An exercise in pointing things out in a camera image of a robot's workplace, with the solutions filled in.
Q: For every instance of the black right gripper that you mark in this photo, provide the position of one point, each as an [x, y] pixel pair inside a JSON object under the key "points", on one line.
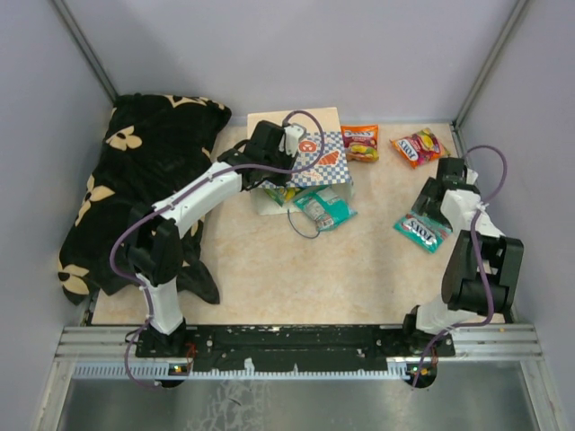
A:
{"points": [[422, 206]]}

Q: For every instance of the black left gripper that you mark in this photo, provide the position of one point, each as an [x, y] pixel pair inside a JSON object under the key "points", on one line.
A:
{"points": [[278, 180]]}

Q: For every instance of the teal Fox's candy packet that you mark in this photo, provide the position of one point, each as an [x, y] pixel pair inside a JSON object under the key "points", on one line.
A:
{"points": [[422, 230]]}

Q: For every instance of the green snack packet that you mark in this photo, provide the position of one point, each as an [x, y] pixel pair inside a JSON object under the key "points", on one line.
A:
{"points": [[283, 195]]}

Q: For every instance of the orange Fox's candy packet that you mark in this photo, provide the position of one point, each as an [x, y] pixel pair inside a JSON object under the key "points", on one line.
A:
{"points": [[420, 148]]}

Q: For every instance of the blue checkered paper bag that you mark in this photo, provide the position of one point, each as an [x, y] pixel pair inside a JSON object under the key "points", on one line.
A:
{"points": [[320, 160]]}

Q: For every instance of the orange striped snack packet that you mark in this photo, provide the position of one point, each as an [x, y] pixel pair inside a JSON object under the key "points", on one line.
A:
{"points": [[361, 143]]}

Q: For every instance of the black floral plush blanket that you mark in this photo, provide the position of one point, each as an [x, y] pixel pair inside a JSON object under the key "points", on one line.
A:
{"points": [[155, 145]]}

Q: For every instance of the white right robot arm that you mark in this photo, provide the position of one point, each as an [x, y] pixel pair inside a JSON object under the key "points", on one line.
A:
{"points": [[481, 275]]}

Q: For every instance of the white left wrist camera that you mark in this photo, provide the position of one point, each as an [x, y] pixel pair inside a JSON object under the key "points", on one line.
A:
{"points": [[289, 144]]}

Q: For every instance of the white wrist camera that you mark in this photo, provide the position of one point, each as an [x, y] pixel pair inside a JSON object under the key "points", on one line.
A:
{"points": [[289, 144], [471, 176]]}

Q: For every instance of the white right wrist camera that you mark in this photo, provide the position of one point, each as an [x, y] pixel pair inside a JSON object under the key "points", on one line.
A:
{"points": [[471, 176]]}

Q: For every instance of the aluminium frame rail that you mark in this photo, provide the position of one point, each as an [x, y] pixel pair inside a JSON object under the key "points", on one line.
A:
{"points": [[491, 342]]}

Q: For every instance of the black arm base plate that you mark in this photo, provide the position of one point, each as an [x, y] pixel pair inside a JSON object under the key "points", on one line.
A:
{"points": [[275, 348]]}

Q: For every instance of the right aluminium corner post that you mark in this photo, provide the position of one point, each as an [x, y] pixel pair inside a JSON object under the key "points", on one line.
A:
{"points": [[507, 31]]}

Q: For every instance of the aluminium corner post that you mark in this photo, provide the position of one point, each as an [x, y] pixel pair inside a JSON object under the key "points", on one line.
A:
{"points": [[507, 31], [101, 74]]}

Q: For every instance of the left aluminium corner post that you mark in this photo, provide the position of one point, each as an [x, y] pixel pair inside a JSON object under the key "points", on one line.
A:
{"points": [[101, 74]]}

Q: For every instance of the white slotted cable duct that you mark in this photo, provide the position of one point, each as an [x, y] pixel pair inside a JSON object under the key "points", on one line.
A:
{"points": [[146, 372]]}

